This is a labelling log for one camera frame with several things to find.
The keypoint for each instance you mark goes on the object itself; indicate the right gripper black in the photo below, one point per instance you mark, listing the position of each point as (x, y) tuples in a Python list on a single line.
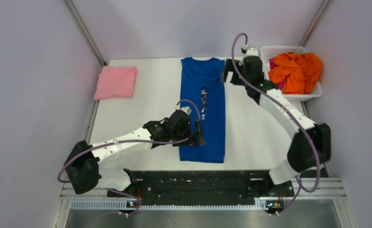
[(228, 67)]

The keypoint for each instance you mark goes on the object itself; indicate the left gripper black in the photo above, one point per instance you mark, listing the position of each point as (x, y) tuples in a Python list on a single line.
[(198, 140)]

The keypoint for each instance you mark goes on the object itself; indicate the blue printed t shirt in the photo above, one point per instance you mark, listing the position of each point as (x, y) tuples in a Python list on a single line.
[(201, 83)]

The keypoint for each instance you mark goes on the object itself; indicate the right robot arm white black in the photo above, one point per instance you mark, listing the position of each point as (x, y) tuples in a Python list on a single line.
[(310, 141)]

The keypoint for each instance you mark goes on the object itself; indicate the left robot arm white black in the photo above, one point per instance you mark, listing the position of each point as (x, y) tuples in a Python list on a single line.
[(86, 165)]

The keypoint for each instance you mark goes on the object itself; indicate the white plastic laundry basket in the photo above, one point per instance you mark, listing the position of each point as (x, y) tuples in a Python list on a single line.
[(268, 52)]

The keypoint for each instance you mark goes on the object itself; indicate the magenta garment in basket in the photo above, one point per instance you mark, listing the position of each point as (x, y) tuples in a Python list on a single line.
[(272, 65)]

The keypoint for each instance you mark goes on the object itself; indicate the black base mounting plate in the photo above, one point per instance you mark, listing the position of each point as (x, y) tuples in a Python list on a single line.
[(205, 188)]

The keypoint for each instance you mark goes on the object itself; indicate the orange t shirt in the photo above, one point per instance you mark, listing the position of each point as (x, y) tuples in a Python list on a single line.
[(300, 71)]

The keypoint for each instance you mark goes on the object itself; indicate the folded pink t shirt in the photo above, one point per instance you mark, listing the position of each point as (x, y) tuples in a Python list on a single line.
[(116, 82)]

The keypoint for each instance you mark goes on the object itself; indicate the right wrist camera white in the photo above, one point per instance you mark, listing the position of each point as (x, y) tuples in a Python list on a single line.
[(248, 50)]

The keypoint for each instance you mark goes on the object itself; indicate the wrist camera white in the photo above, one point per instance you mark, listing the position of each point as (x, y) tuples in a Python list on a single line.
[(248, 50), (186, 109)]

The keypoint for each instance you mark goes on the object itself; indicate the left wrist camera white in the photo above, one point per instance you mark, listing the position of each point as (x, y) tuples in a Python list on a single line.
[(186, 109)]

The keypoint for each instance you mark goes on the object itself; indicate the right corner frame post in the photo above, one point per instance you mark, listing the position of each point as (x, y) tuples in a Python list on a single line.
[(316, 19)]

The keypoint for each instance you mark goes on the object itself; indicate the corner frame post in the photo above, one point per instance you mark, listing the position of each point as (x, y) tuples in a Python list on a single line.
[(73, 11), (316, 19)]

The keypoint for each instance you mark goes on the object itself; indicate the aluminium frame rail front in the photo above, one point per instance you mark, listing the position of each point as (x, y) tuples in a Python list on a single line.
[(327, 189)]

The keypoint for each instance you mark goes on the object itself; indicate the left corner frame post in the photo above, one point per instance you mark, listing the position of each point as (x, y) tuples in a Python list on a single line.
[(73, 11)]

